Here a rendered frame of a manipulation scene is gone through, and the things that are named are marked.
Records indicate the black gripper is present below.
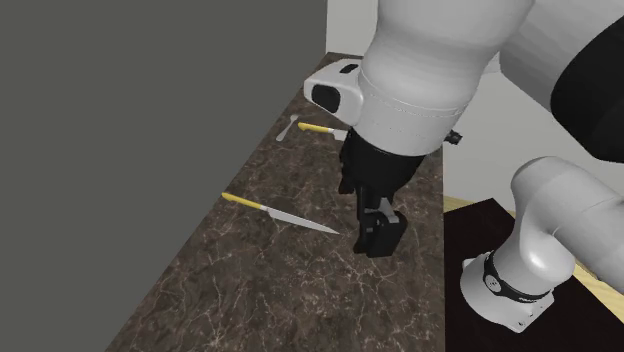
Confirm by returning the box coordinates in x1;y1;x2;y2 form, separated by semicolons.
339;127;427;259

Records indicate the dark robot stand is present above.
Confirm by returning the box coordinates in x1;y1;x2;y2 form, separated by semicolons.
443;197;624;352

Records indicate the silver spoon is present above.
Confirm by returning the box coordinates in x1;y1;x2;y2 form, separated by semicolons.
275;113;300;144

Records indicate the long yellow-handled knife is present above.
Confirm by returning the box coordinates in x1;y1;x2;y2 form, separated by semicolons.
221;191;341;237

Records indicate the short yellow-handled knife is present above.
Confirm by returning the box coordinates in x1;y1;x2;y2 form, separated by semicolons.
297;121;349;143

